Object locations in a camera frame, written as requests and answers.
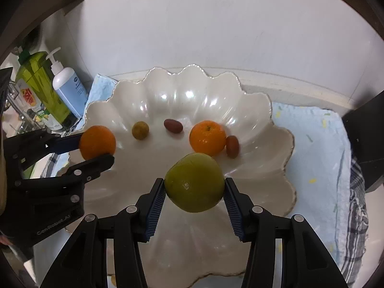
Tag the grey checked cloth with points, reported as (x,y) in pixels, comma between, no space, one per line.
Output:
(357,204)

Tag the light blue cloth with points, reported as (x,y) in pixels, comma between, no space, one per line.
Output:
(318,156)

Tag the white scalloped bowl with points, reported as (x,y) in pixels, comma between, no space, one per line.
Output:
(186,96)

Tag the black knife block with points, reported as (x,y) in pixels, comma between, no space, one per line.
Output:
(366,141)

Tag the green dish soap bottle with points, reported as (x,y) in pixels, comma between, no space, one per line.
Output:
(39,78)

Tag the orange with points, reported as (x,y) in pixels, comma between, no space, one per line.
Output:
(97,142)
(207,138)

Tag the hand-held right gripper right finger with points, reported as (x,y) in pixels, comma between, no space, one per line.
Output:
(235,213)

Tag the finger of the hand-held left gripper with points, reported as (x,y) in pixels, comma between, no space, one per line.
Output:
(66,144)
(93,166)

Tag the green apple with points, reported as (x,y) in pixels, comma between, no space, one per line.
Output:
(192,180)

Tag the red grape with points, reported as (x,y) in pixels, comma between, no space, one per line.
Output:
(173,126)
(232,146)

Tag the small yellow-green fruit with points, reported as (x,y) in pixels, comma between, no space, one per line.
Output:
(140,130)

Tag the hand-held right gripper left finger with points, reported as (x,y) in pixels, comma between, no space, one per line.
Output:
(154,213)

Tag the blue pump bottle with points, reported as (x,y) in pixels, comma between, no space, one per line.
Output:
(70,87)

